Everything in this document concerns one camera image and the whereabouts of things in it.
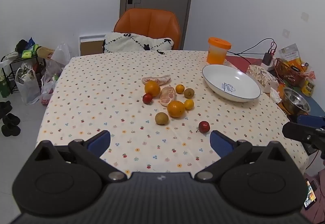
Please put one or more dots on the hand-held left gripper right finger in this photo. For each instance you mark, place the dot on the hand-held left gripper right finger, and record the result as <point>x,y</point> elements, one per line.
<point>222,144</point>

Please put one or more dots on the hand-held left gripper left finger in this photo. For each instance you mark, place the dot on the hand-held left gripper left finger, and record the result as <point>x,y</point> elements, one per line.
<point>99,142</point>

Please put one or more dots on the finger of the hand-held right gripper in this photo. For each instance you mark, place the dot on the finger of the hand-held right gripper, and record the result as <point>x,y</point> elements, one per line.
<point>311,120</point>
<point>294,130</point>

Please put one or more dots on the small red apple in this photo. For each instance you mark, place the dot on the small red apple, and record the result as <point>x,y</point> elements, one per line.
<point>147,98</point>
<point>204,126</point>

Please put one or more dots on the large orange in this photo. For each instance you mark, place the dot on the large orange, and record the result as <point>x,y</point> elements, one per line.
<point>176,109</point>
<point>152,88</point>

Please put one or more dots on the brown round fruit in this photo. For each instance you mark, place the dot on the brown round fruit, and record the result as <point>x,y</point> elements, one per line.
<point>189,92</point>
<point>161,118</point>

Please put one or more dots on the white plate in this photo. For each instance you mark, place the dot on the white plate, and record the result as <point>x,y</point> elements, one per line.
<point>229,82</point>

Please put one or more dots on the small yellow orange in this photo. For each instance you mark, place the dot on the small yellow orange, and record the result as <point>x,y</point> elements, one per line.
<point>179,88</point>
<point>188,104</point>

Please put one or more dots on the thick peeled pomelo segment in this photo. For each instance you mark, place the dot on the thick peeled pomelo segment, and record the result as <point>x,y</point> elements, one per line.
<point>168,96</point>

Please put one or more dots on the dark blue mat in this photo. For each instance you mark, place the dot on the dark blue mat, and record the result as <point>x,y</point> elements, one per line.
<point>317,106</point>

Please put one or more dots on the steel bowl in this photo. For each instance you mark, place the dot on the steel bowl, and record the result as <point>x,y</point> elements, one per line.
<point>295,101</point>

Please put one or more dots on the yellow can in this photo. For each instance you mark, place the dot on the yellow can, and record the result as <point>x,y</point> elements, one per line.
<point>308,88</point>

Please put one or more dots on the crumpled white tissue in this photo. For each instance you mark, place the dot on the crumpled white tissue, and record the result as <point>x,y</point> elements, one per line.
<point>275,94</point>

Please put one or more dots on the floral dotted tablecloth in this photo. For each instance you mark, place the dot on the floral dotted tablecloth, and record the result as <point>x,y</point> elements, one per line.
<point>101,92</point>

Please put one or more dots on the smartphone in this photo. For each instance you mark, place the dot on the smartphone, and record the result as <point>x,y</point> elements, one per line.
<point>310,193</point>

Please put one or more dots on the red plastic basket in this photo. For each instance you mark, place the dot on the red plastic basket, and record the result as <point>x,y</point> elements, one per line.
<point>289,73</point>

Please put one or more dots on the patterned tissue box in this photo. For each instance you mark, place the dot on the patterned tissue box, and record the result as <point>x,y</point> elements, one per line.
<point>261,77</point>

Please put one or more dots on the white power strip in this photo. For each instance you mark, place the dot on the white power strip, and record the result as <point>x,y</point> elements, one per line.
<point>266,66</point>

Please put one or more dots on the person's pink clothed leg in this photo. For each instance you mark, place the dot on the person's pink clothed leg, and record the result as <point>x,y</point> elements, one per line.
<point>320,213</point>

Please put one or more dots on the clear snack bag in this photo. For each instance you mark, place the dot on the clear snack bag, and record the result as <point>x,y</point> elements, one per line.
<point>289,52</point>

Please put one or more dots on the red white plastic bag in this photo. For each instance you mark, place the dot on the red white plastic bag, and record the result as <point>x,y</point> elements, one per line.
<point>48,92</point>

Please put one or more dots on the black power adapter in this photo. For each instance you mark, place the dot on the black power adapter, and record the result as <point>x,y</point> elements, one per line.
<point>267,58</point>

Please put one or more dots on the red table mat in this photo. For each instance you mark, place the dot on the red table mat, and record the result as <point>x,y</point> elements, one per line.
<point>241,61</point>

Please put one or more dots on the black slipper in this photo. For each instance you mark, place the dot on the black slipper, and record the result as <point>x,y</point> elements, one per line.
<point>10,125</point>
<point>5,109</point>

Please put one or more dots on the orange lid plastic jar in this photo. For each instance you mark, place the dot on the orange lid plastic jar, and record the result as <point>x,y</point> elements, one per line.
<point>217,52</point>

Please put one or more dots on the white framed brown panel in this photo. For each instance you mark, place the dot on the white framed brown panel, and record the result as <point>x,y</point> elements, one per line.
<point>91,47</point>

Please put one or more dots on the clear plastic bag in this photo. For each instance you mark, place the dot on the clear plastic bag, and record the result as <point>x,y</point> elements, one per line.
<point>62,54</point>

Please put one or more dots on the white black patterned cushion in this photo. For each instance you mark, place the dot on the white black patterned cushion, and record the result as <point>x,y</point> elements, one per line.
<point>119,42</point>

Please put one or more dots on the brown cardboard box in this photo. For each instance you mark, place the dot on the brown cardboard box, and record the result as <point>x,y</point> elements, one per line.
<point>45,52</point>

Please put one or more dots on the black shelf rack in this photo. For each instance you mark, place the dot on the black shelf rack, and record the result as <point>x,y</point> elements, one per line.
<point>11,71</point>

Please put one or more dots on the green packets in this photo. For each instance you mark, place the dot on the green packets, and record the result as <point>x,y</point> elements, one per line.
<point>29,52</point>

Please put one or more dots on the black cloth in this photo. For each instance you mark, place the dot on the black cloth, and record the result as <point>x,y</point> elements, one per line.
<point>20,46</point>

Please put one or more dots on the orange chair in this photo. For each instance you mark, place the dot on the orange chair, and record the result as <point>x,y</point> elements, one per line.
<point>147,22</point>

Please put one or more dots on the white wall hook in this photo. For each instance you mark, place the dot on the white wall hook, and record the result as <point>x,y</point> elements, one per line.
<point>286,33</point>

